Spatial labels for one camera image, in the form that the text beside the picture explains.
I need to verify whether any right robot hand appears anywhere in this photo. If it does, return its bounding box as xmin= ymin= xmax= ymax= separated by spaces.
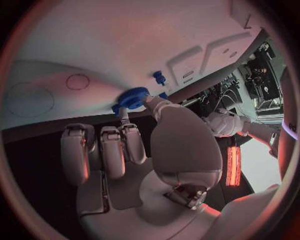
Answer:
xmin=59 ymin=96 xmax=224 ymax=240

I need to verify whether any blue gear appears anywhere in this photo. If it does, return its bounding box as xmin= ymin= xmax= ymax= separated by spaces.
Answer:
xmin=111 ymin=87 xmax=152 ymax=118

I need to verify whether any white task board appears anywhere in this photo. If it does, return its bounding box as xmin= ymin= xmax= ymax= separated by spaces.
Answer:
xmin=1 ymin=0 xmax=271 ymax=131

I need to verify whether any glowing light bar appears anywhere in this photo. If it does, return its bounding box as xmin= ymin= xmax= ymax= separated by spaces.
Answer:
xmin=225 ymin=137 xmax=243 ymax=187

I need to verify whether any blue peg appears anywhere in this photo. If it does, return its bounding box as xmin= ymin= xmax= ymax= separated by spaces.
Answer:
xmin=152 ymin=70 xmax=167 ymax=87

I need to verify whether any dark equipment rack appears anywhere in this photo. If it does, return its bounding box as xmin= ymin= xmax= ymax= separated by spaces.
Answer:
xmin=243 ymin=42 xmax=286 ymax=116

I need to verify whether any white cable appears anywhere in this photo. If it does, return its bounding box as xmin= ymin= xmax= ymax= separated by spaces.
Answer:
xmin=215 ymin=89 xmax=239 ymax=113

